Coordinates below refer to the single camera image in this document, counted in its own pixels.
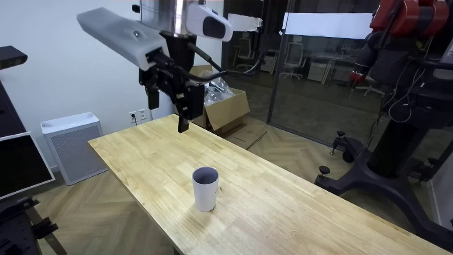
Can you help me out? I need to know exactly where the white board panel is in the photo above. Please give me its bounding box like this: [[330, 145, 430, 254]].
[[280, 12, 375, 42]]

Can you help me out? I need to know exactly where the black camera device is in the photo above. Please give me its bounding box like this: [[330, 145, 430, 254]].
[[0, 44, 30, 71]]

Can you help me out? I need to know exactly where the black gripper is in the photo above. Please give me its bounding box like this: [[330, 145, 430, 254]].
[[139, 50, 191, 135]]

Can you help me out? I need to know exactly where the white office chair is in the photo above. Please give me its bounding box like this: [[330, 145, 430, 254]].
[[280, 42, 306, 81]]

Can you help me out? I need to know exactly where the flat cardboard sheet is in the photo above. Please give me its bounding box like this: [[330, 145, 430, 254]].
[[225, 118, 269, 151]]

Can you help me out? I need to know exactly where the open brown cardboard box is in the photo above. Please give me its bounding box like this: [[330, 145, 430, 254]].
[[190, 64, 252, 134]]

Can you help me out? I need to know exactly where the white wall outlet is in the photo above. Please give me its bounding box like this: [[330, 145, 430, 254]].
[[127, 108, 151, 127]]

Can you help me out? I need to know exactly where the black equipment stand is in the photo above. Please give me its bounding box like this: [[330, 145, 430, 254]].
[[0, 196, 68, 255]]

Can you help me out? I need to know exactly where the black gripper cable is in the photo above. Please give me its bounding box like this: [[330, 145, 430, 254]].
[[187, 43, 229, 84]]

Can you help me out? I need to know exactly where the white air purifier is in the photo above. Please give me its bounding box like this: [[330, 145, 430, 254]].
[[38, 111, 109, 186]]

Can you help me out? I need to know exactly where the black computer monitor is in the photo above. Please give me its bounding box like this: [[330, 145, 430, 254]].
[[0, 131, 56, 202]]

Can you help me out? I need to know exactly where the red office chair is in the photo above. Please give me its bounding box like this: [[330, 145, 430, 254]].
[[348, 70, 386, 100]]

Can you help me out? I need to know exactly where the black wrist camera block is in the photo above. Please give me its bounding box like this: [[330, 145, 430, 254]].
[[182, 80, 207, 121]]

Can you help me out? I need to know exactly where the white mug with dark inside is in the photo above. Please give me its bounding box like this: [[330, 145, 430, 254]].
[[191, 166, 221, 214]]

